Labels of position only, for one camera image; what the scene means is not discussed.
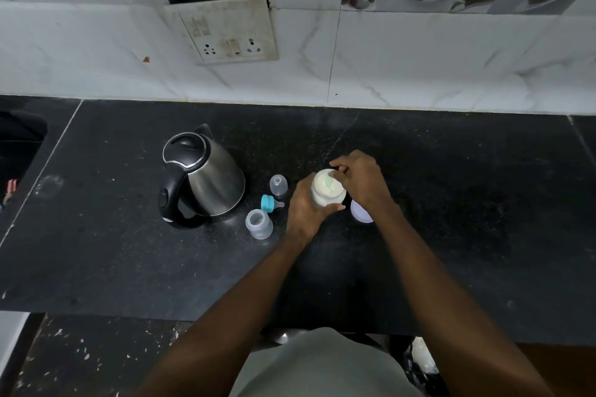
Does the person's left hand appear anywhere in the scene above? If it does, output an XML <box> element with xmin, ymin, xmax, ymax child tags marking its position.
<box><xmin>285</xmin><ymin>172</ymin><xmax>346</xmax><ymax>248</ymax></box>

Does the person's right hand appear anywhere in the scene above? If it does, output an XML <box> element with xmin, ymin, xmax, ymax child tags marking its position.
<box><xmin>329</xmin><ymin>150</ymin><xmax>397</xmax><ymax>221</ymax></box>

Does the white powder jar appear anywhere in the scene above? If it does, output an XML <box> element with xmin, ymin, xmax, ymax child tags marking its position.
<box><xmin>310</xmin><ymin>169</ymin><xmax>348</xmax><ymax>209</ymax></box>

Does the person's left forearm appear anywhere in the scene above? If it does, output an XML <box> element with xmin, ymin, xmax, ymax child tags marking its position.
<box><xmin>134</xmin><ymin>227</ymin><xmax>323</xmax><ymax>397</ymax></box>

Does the person's right forearm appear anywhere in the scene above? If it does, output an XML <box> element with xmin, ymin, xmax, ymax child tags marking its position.
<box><xmin>372</xmin><ymin>203</ymin><xmax>557</xmax><ymax>397</ymax></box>

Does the white round jar lid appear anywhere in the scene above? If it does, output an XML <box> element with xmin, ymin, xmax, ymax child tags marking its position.
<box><xmin>350</xmin><ymin>199</ymin><xmax>375</xmax><ymax>225</ymax></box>

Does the clear dome bottle cap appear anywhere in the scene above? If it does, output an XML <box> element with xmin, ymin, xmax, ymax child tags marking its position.
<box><xmin>269</xmin><ymin>174</ymin><xmax>289</xmax><ymax>198</ymax></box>

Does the clear baby bottle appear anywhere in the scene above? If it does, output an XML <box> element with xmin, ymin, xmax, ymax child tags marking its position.
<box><xmin>245</xmin><ymin>209</ymin><xmax>274</xmax><ymax>241</ymax></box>

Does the person's grey shirt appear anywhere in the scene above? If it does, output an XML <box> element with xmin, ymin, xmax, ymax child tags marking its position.
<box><xmin>229</xmin><ymin>327</ymin><xmax>425</xmax><ymax>397</ymax></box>

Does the black sink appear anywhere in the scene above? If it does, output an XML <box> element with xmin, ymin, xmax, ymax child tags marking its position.
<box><xmin>0</xmin><ymin>110</ymin><xmax>48</xmax><ymax>188</ymax></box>

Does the teal ring bottle nipple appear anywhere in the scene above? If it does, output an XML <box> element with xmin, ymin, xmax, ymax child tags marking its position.
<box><xmin>260</xmin><ymin>194</ymin><xmax>286</xmax><ymax>215</ymax></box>

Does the steel electric kettle black handle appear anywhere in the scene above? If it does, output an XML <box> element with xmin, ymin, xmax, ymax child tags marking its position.
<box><xmin>158</xmin><ymin>123</ymin><xmax>246</xmax><ymax>230</ymax></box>

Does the white wall switch socket plate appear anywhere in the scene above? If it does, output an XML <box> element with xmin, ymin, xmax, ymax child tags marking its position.
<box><xmin>163</xmin><ymin>0</ymin><xmax>280</xmax><ymax>66</ymax></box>

